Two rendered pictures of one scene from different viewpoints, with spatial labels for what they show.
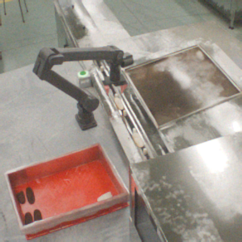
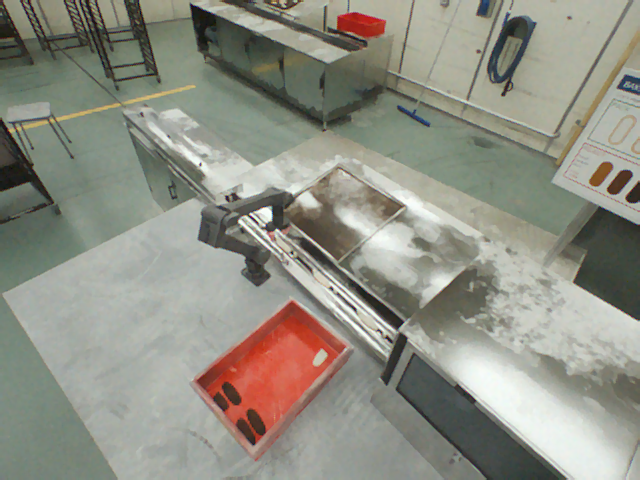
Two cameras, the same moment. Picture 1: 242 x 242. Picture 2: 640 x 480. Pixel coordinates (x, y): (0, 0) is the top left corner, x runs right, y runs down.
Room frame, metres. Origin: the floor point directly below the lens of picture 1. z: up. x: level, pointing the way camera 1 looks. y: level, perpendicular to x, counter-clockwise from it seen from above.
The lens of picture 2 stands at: (0.33, 0.42, 2.09)
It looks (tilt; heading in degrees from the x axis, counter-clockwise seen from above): 45 degrees down; 334
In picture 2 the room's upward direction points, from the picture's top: 4 degrees clockwise
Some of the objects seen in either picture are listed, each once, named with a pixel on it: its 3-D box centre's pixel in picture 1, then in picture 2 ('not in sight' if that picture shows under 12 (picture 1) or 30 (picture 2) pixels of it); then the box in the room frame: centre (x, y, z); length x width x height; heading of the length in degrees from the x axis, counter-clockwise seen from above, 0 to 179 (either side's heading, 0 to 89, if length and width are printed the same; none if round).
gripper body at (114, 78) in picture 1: (115, 75); (277, 219); (1.50, 0.09, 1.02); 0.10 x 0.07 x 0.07; 110
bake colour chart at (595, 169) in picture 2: not in sight; (631, 150); (0.92, -1.02, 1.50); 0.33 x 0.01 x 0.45; 17
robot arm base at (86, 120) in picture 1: (85, 115); (255, 269); (1.38, 0.24, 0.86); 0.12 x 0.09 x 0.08; 26
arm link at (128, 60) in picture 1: (121, 57); (281, 198); (1.53, 0.06, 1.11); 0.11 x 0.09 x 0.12; 129
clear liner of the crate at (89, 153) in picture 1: (63, 190); (276, 368); (0.89, 0.29, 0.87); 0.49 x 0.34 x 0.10; 115
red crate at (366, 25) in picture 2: not in sight; (361, 24); (4.72, -2.00, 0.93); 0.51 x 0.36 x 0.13; 24
